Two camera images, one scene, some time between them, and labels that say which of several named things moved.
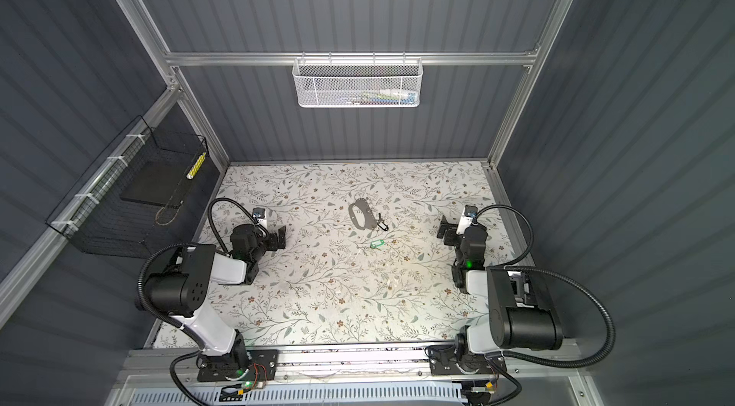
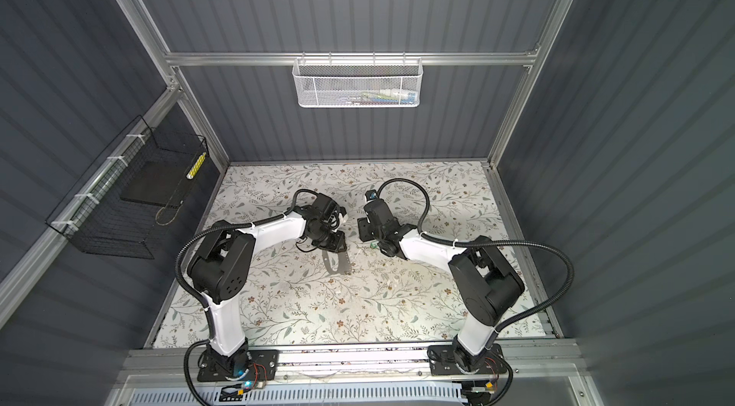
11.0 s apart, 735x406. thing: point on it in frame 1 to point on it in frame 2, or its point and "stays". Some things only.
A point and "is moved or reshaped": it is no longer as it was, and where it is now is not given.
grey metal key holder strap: x=370 y=220 is moved or reshaped
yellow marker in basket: x=195 y=167 stays
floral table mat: x=375 y=254 stays
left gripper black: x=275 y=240 to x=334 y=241
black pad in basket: x=160 y=182 stays
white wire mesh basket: x=357 y=82 stays
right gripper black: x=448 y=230 to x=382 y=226
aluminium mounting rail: x=529 y=365 stays
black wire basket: x=130 y=203 stays
